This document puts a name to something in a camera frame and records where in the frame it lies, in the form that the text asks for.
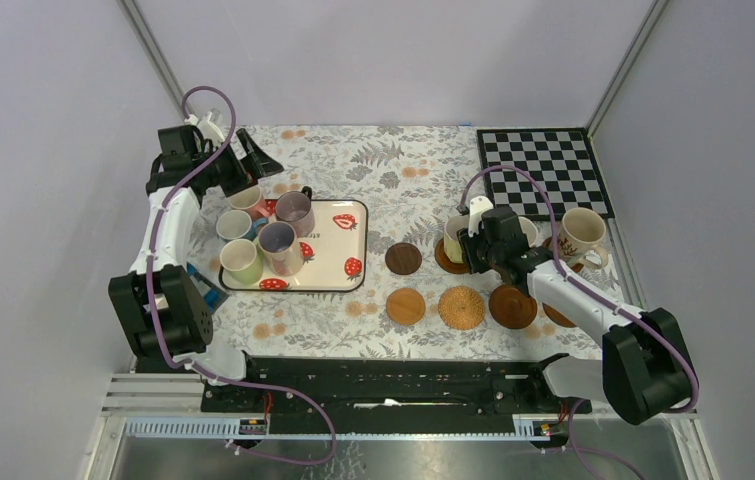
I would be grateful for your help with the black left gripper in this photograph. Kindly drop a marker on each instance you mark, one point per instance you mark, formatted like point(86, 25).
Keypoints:
point(246, 171)

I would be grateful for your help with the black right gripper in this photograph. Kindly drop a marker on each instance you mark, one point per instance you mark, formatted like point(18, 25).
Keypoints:
point(469, 245)

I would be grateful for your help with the white cup pink front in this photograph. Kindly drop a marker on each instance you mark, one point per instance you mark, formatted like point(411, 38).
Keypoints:
point(530, 230)

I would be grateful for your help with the white cup yellow handle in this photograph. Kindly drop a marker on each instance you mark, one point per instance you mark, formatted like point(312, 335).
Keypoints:
point(451, 245)

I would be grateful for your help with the brown ridged wooden coaster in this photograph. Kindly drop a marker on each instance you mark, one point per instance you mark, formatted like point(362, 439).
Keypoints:
point(511, 308)

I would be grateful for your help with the purple cup dark handle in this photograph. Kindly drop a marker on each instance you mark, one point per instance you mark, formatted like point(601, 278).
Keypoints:
point(295, 208)

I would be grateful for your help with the woven rattan coaster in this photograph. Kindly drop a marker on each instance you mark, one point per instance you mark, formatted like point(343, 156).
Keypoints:
point(461, 308)

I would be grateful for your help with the large cream cup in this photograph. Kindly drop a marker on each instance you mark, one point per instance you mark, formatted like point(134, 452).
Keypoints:
point(579, 239)

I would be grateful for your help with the dark walnut coaster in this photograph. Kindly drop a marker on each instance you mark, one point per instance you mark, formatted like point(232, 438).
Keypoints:
point(403, 258)

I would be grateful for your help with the black white chessboard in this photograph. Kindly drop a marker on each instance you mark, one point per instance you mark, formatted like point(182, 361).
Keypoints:
point(561, 160)

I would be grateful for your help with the light bamboo coaster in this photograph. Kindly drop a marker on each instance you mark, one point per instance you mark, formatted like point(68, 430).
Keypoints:
point(405, 306)

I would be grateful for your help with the cream tray with black rim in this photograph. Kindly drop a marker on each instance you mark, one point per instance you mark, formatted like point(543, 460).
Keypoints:
point(334, 254)

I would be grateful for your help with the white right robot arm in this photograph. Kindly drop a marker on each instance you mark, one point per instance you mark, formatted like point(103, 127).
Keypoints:
point(645, 368)

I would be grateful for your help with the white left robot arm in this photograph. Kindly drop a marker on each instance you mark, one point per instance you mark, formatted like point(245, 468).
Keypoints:
point(165, 318)

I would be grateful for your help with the lilac cup centre front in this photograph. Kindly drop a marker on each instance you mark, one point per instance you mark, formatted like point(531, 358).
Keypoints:
point(281, 249)

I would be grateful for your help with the white cup green body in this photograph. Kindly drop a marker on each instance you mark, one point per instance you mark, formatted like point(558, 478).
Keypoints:
point(241, 262)

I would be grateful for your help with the blue block puzzle box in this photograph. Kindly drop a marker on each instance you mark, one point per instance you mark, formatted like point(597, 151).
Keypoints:
point(213, 296)

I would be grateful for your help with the floral tablecloth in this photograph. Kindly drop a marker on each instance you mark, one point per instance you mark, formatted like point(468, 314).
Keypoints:
point(411, 180)

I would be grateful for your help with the white cup pink handle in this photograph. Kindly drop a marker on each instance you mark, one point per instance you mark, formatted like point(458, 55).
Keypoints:
point(250, 201)

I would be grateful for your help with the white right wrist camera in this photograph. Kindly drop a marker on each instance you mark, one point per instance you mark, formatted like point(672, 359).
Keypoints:
point(473, 212)

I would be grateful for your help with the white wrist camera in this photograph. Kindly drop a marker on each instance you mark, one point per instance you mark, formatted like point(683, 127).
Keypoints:
point(473, 212)
point(208, 125)

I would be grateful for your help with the white cup blue handle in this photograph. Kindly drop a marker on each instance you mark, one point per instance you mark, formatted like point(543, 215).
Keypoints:
point(237, 224)

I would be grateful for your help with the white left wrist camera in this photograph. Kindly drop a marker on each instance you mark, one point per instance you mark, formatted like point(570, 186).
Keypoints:
point(208, 125)

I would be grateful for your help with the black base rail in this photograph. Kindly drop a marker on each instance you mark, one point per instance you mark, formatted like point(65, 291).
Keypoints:
point(392, 397)

